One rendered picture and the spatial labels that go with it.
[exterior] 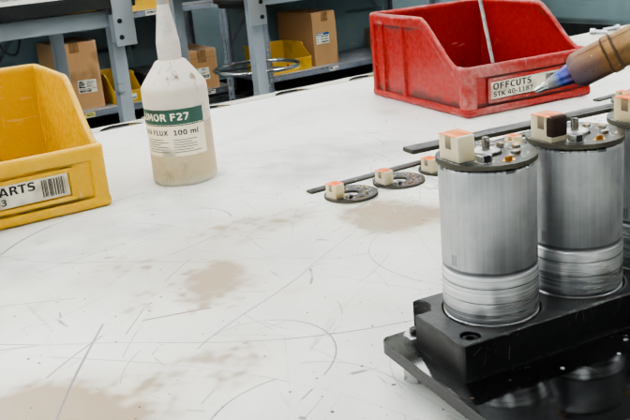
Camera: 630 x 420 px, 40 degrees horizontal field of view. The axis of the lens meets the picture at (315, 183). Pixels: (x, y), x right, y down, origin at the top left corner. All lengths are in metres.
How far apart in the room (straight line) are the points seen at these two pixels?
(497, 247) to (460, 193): 0.02
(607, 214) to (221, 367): 0.12
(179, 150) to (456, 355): 0.25
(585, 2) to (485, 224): 6.13
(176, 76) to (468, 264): 0.25
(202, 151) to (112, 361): 0.19
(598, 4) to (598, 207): 6.04
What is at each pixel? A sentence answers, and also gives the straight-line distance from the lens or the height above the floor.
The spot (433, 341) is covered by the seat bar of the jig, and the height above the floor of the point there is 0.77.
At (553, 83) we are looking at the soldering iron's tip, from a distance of 0.20.
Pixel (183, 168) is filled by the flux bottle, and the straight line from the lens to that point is 0.44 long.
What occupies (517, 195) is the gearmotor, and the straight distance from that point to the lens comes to 0.21.
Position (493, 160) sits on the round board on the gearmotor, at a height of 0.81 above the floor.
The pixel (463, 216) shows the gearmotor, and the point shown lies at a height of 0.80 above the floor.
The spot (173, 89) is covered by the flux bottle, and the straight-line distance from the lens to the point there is 0.43.
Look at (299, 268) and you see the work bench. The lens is 0.32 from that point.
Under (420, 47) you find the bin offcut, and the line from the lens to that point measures 0.57.
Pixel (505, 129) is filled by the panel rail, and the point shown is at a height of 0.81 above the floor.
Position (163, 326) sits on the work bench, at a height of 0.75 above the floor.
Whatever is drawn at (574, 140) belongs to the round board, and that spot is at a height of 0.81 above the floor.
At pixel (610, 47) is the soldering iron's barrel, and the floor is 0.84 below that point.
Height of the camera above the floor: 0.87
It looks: 16 degrees down
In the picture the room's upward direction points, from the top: 5 degrees counter-clockwise
